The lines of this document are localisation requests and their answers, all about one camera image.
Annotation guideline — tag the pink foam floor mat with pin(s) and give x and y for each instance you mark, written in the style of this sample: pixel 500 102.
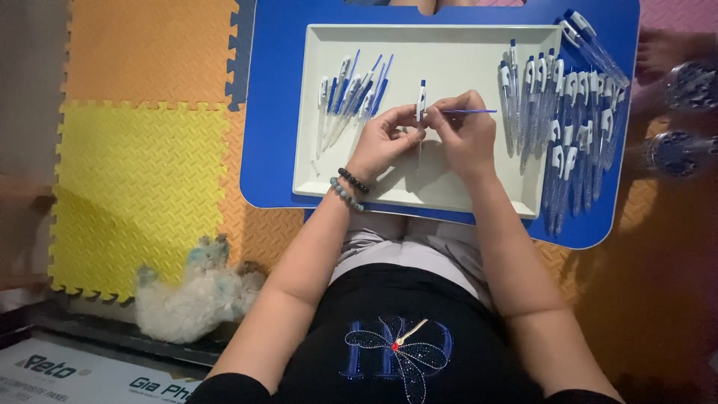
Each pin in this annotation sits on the pink foam floor mat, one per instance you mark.
pixel 678 14

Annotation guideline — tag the orange foam floor mat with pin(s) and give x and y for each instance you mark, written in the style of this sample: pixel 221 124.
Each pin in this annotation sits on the orange foam floor mat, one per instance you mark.
pixel 258 235
pixel 151 50
pixel 645 269

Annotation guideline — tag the person's black embroidered shirt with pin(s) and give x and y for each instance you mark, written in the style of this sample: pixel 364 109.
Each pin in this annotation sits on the person's black embroidered shirt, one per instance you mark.
pixel 392 348

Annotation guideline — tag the person's left hand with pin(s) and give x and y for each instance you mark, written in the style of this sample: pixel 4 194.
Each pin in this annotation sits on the person's left hand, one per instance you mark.
pixel 378 143

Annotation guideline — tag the white fluffy dog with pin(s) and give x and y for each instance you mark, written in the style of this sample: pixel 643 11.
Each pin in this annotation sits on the white fluffy dog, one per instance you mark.
pixel 190 297

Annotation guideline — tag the blue foam mat piece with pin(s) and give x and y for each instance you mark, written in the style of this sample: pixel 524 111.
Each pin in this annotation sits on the blue foam mat piece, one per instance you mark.
pixel 241 50

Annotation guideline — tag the thin blue pen refill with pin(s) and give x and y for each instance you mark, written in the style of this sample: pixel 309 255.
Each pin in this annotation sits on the thin blue pen refill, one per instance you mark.
pixel 477 111

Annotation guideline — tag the person's grey shorts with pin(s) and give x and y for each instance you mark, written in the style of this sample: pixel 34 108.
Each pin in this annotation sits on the person's grey shorts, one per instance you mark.
pixel 404 247

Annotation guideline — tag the heap of loose pen parts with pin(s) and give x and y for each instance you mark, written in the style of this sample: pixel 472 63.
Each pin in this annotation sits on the heap of loose pen parts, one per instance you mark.
pixel 350 95

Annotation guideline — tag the white blue pen barrel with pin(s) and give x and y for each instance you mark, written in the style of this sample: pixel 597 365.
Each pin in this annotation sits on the white blue pen barrel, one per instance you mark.
pixel 422 95

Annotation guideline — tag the person's right hand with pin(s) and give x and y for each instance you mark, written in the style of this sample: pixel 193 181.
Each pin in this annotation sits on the person's right hand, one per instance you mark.
pixel 468 137

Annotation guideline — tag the white rectangular tray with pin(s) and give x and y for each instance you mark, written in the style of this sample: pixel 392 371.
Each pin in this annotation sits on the white rectangular tray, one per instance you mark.
pixel 449 56

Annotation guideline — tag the pile of assembled ballpoint pens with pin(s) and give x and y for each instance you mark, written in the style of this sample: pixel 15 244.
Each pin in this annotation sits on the pile of assembled ballpoint pens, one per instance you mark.
pixel 566 129

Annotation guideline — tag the white printed panel board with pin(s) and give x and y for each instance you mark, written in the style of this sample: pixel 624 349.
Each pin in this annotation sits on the white printed panel board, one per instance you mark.
pixel 84 376

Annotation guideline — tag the blue lap table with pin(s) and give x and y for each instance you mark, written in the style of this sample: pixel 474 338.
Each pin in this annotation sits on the blue lap table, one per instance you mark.
pixel 275 112

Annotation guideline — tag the round bundle of pens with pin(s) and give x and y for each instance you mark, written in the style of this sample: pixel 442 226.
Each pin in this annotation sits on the round bundle of pens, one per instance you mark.
pixel 694 85
pixel 678 152

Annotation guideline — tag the yellow foam floor mat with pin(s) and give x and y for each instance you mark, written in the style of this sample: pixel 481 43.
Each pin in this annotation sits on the yellow foam floor mat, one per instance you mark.
pixel 140 185

